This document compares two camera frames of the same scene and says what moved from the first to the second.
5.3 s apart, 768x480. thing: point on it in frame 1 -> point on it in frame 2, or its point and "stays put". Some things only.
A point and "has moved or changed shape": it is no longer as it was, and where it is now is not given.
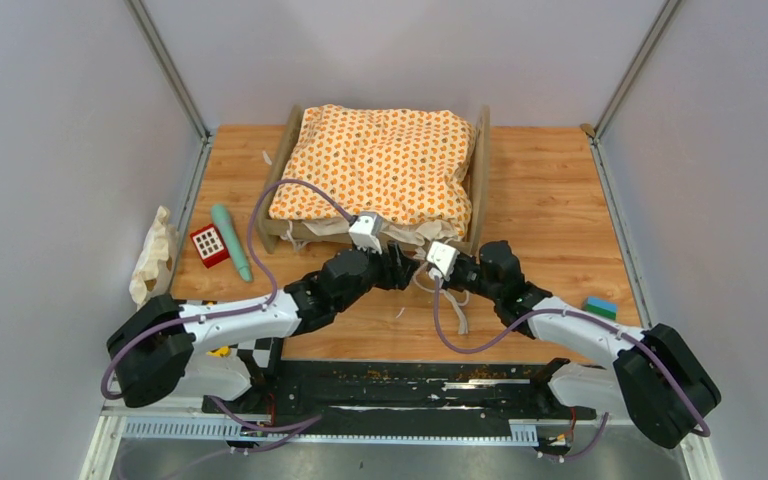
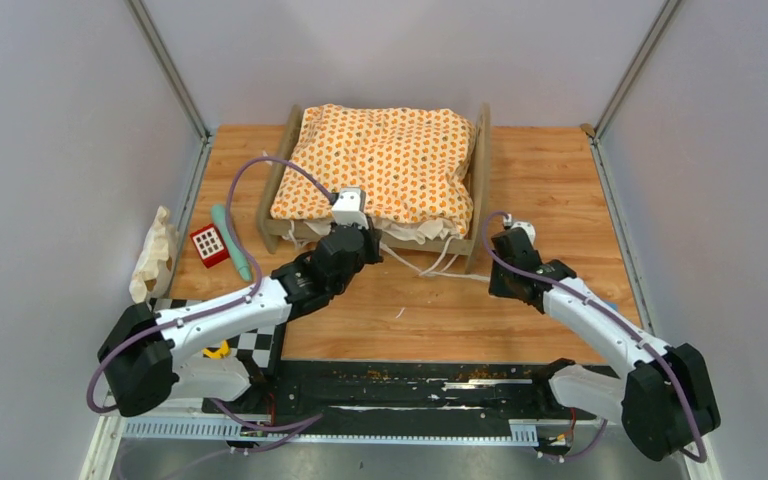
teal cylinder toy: x=235 y=251 stays put
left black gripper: x=397 y=267 -> x=373 y=238
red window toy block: x=210 y=246 stays put
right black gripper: x=449 y=280 -> x=494 y=289
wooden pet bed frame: x=271 y=236 stays put
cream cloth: x=151 y=278 stays put
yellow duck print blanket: x=409 y=166 stays put
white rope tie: x=462 y=326 has moved or changed shape
